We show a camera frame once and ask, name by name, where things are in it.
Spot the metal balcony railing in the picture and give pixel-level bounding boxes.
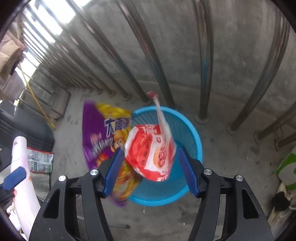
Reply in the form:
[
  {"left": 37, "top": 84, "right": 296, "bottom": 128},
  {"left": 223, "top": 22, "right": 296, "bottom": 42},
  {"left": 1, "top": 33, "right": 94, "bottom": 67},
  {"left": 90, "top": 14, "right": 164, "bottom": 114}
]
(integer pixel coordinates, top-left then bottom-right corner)
[{"left": 16, "top": 1, "right": 295, "bottom": 148}]

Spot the beige hanging down jacket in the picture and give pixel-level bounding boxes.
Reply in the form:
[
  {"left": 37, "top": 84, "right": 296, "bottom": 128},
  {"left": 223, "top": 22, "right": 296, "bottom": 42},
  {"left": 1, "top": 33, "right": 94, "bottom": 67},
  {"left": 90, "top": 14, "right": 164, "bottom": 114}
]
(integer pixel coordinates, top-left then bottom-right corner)
[{"left": 1, "top": 30, "right": 25, "bottom": 102}]

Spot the white sneaker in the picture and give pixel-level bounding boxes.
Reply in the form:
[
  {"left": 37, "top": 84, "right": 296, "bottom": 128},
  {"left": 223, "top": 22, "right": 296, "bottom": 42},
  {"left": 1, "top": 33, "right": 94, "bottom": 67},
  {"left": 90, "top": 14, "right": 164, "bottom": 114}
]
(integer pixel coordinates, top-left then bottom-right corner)
[{"left": 267, "top": 182, "right": 295, "bottom": 240}]

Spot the purple yellow chip bag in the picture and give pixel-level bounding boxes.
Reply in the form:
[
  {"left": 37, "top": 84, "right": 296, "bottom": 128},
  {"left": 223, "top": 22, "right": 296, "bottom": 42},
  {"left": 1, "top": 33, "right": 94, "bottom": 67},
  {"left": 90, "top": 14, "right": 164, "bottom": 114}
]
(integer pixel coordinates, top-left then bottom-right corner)
[{"left": 82, "top": 101, "right": 142, "bottom": 206}]

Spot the green white bag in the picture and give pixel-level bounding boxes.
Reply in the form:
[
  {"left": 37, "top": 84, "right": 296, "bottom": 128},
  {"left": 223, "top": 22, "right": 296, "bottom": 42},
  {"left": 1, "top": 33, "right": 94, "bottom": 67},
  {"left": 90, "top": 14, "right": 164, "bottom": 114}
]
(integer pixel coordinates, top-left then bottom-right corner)
[{"left": 275, "top": 152, "right": 296, "bottom": 195}]

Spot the green white package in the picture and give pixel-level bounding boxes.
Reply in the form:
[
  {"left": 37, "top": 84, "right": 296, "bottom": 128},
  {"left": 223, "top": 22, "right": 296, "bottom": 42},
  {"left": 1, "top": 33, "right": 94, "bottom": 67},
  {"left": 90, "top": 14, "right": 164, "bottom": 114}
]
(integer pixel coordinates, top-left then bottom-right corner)
[{"left": 27, "top": 148, "right": 54, "bottom": 174}]

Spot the blue plastic trash basket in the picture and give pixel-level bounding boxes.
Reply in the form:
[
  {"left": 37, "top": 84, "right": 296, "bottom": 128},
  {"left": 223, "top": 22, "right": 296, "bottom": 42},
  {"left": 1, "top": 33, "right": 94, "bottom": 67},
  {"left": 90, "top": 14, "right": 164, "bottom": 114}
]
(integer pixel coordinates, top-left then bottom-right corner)
[{"left": 129, "top": 106, "right": 203, "bottom": 206}]

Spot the yellow broom stick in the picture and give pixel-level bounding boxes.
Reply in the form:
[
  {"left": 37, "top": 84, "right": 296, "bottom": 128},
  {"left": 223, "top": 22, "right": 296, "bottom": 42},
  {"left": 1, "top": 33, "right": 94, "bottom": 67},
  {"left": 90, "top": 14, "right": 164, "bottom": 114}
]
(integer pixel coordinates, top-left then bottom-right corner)
[{"left": 18, "top": 63, "right": 56, "bottom": 130}]

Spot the red white snack bag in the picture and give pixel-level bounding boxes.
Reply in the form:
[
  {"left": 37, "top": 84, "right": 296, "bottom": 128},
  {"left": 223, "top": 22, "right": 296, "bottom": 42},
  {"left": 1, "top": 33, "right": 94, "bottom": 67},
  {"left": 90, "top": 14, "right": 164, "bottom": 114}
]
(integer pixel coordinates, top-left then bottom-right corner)
[{"left": 125, "top": 91, "right": 177, "bottom": 182}]

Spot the pink patterned tablecloth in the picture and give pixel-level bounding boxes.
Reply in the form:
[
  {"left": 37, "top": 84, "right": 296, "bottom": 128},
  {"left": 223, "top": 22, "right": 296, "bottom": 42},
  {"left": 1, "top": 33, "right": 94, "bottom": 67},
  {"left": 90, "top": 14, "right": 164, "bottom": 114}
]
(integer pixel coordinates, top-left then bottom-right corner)
[{"left": 6, "top": 136, "right": 40, "bottom": 240}]

